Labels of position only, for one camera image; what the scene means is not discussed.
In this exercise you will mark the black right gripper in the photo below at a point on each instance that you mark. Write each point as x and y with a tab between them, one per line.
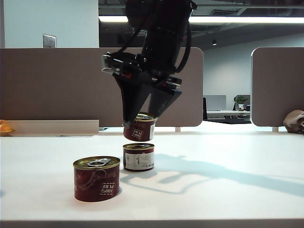
140	71

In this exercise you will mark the red can swirl print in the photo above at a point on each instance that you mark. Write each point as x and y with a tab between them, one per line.
90	183
142	130

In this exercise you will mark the red can white label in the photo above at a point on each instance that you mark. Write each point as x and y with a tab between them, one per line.
139	160

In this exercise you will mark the grey distant desk partition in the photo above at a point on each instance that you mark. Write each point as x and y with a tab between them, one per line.
215	102

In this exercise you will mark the white distant desk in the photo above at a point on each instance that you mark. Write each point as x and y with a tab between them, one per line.
225	114

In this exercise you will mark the black ceiling spot lamp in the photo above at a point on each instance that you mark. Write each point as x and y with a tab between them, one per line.
214	42

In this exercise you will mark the green potted plant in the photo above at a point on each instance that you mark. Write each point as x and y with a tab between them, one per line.
241	101

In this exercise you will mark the white desktop riser box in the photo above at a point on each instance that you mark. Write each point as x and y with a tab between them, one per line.
57	128

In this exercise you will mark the wide brown desk partition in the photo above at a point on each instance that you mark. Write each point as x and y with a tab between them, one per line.
47	85

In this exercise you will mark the long ceiling light strip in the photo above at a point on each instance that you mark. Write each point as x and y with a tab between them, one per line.
237	19

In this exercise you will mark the narrow brown desk partition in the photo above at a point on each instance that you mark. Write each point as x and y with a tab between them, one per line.
278	88

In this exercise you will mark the orange fruit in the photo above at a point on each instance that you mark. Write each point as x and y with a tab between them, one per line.
5	129

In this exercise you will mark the brown cloth bag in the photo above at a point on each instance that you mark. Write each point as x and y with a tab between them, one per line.
293	121

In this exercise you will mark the white partition foot bracket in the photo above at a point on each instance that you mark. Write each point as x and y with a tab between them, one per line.
274	129
177	129

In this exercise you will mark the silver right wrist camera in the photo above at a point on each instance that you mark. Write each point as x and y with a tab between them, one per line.
107	63

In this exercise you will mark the metal wall plate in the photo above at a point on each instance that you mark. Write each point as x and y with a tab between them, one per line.
49	41

